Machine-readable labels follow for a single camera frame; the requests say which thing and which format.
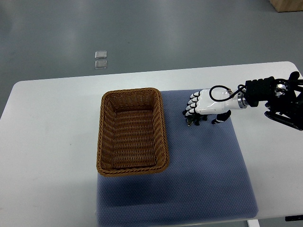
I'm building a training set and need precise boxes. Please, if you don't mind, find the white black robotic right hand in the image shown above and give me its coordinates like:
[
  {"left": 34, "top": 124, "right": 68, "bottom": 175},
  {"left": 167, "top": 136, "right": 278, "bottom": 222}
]
[{"left": 185, "top": 86, "right": 249, "bottom": 124}]

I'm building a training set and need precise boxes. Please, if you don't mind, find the dark toy crocodile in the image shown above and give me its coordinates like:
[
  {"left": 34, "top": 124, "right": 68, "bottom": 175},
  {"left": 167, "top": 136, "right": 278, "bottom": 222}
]
[{"left": 182, "top": 110, "right": 208, "bottom": 127}]

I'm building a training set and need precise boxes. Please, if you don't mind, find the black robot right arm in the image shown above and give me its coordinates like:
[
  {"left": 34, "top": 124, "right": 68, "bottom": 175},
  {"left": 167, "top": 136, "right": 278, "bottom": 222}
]
[{"left": 243, "top": 71, "right": 303, "bottom": 131}]

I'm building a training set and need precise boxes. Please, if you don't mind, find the brown wicker basket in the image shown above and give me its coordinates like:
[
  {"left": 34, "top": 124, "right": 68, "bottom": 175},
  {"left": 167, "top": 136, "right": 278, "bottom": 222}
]
[{"left": 96, "top": 87, "right": 169, "bottom": 177}]

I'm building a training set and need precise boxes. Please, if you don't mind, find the blue textured table mat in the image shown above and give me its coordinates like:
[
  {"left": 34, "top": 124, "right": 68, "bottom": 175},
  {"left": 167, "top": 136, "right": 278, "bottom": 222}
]
[{"left": 96, "top": 90, "right": 258, "bottom": 227}]

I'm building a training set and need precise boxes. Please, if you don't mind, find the wooden box corner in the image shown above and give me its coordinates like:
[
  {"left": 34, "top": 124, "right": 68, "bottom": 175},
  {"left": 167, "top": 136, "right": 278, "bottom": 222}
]
[{"left": 269, "top": 0, "right": 303, "bottom": 12}]

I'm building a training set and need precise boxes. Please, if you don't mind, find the white table leg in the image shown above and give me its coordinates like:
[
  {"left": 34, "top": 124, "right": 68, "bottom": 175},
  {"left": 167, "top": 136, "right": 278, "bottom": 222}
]
[{"left": 247, "top": 219, "right": 260, "bottom": 227}]

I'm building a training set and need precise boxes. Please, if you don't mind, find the upper metal floor plate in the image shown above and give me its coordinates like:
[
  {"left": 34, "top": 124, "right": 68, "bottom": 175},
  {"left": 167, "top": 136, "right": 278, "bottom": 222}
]
[{"left": 95, "top": 50, "right": 107, "bottom": 59}]

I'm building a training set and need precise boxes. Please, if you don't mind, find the black cable on hand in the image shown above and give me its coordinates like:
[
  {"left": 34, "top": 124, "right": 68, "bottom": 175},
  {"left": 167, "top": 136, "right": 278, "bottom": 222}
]
[{"left": 209, "top": 84, "right": 247, "bottom": 103}]

